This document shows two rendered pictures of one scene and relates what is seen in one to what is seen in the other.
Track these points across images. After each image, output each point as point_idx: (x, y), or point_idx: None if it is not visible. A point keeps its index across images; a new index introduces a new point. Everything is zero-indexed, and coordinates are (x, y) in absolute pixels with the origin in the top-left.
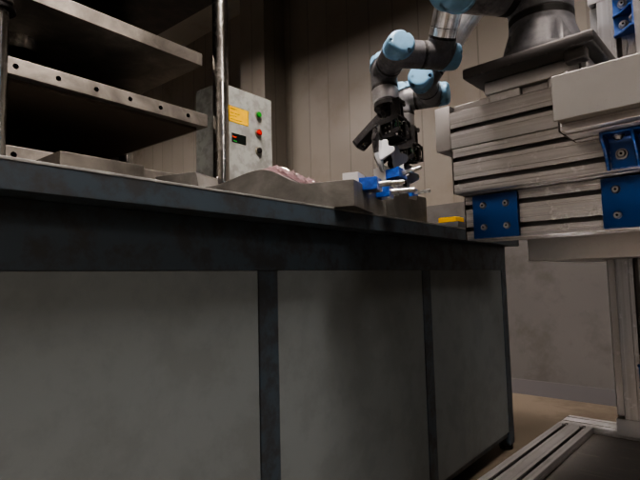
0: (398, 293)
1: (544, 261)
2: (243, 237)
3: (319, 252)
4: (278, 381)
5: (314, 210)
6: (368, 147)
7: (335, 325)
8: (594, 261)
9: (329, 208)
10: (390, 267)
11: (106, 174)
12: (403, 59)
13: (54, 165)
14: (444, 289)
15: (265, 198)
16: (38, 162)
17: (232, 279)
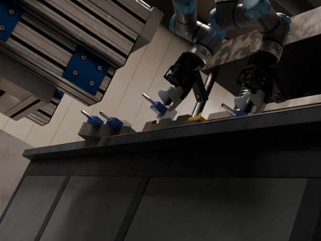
0: (113, 193)
1: (21, 117)
2: (69, 162)
3: (86, 167)
4: (46, 224)
5: (78, 143)
6: (202, 97)
7: (74, 205)
8: (21, 98)
9: (83, 140)
10: (116, 173)
11: (45, 147)
12: (174, 30)
13: (40, 147)
14: (159, 195)
15: (66, 143)
16: (39, 147)
17: (59, 179)
